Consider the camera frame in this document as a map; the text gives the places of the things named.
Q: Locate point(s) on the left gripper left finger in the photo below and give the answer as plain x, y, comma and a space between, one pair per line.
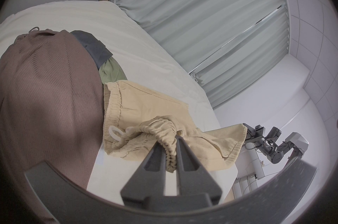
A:
154, 178

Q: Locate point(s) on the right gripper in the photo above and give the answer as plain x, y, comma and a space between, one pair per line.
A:
249, 131

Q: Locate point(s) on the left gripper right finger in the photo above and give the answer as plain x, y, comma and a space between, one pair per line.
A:
188, 175

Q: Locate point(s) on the beige shorts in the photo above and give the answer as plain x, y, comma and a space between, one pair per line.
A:
147, 112

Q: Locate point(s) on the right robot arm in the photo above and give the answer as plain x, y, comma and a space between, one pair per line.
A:
295, 142

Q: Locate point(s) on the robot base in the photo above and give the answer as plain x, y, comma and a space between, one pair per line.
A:
249, 183

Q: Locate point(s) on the bed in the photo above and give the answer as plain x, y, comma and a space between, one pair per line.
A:
147, 54

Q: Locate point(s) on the pale blue-green curtain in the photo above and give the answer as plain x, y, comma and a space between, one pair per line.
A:
200, 1
250, 59

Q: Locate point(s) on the green garment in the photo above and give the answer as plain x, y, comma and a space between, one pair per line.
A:
113, 72

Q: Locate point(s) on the brown garment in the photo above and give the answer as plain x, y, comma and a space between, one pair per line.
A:
47, 101

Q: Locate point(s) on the dark grey garment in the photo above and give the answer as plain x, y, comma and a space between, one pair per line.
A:
92, 46

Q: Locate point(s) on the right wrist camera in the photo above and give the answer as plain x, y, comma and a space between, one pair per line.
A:
259, 130

